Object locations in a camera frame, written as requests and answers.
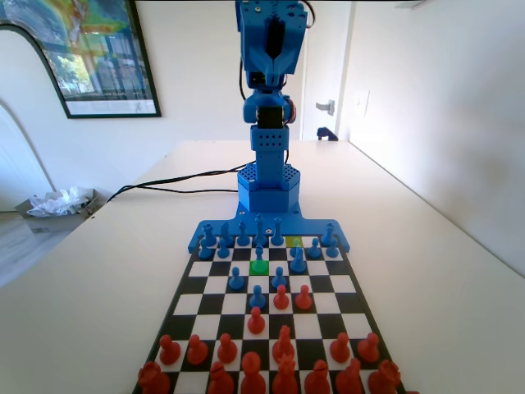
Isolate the red chess knight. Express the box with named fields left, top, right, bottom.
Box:
left=335, top=356, right=365, bottom=394
left=272, top=323, right=296, bottom=364

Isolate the red chess rook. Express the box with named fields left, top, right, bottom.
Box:
left=138, top=360, right=171, bottom=394
left=367, top=358, right=403, bottom=394

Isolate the white light switch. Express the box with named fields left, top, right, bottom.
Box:
left=354, top=90, right=370, bottom=120

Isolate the blue base plate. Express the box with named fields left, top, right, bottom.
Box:
left=187, top=203, right=353, bottom=254

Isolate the red chess pawn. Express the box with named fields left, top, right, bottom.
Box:
left=272, top=283, right=291, bottom=310
left=187, top=334, right=209, bottom=365
left=329, top=331, right=352, bottom=363
left=247, top=305, right=267, bottom=335
left=216, top=332, right=239, bottom=364
left=294, top=283, right=313, bottom=310
left=356, top=331, right=381, bottom=363
left=158, top=333, right=182, bottom=365

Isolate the black power cable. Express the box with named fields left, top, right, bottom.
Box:
left=122, top=184, right=240, bottom=194
left=107, top=162, right=258, bottom=204

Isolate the blue chess bishop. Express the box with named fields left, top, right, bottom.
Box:
left=250, top=244, right=269, bottom=275
left=236, top=220, right=251, bottom=248

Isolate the white door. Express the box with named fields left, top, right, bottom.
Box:
left=301, top=0, right=353, bottom=142

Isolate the framed wall poster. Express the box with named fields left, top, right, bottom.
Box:
left=0, top=0, right=163, bottom=121

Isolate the red chess bishop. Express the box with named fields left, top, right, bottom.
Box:
left=207, top=360, right=235, bottom=394
left=303, top=359, right=332, bottom=394

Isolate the blue chess queen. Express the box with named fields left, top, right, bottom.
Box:
left=270, top=217, right=287, bottom=248

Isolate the black camera cable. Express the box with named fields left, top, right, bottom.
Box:
left=237, top=57, right=248, bottom=103

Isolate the crumpled clear plastic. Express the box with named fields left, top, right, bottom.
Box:
left=26, top=186, right=94, bottom=218

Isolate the black and white chessboard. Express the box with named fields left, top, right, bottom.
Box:
left=130, top=236, right=411, bottom=394

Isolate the grey cardboard box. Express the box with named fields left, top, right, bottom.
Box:
left=15, top=187, right=103, bottom=235

